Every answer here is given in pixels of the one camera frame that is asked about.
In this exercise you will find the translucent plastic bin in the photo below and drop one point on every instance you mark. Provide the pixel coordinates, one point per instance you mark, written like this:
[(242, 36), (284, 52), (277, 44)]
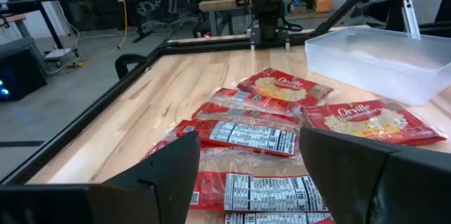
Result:
[(373, 62)]

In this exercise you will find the black office desk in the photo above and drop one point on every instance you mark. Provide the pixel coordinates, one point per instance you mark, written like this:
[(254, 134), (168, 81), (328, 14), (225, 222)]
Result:
[(33, 5)]

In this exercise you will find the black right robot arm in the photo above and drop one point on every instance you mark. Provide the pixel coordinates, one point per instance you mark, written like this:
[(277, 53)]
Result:
[(267, 2)]

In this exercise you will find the black table edge frame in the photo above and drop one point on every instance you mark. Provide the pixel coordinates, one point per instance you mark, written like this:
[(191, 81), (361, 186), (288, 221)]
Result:
[(88, 118)]

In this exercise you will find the black computer tower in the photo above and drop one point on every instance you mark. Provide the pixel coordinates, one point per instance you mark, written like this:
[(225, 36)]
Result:
[(19, 72)]

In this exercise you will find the aluminium extrusion post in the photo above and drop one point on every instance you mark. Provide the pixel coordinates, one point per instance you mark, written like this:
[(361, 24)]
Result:
[(410, 18)]

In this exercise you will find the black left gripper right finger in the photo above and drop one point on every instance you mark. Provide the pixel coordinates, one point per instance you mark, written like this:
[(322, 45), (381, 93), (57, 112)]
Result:
[(370, 181)]

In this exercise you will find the red popcorn bag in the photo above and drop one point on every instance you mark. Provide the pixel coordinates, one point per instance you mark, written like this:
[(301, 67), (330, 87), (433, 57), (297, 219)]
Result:
[(260, 192), (243, 114), (246, 136), (253, 99), (275, 218), (370, 120), (156, 148), (282, 88)]

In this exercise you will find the wooden workbench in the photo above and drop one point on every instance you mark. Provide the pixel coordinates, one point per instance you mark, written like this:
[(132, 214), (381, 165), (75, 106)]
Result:
[(222, 5)]

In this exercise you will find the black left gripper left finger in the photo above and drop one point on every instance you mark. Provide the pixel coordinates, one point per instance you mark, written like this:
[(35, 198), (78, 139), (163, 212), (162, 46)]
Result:
[(148, 188)]

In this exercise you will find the orange box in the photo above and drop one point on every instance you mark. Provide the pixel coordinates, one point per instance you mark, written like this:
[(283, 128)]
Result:
[(322, 5)]

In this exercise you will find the black diagonal frame strut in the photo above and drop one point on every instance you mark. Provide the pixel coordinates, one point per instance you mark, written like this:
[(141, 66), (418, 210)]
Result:
[(349, 4)]

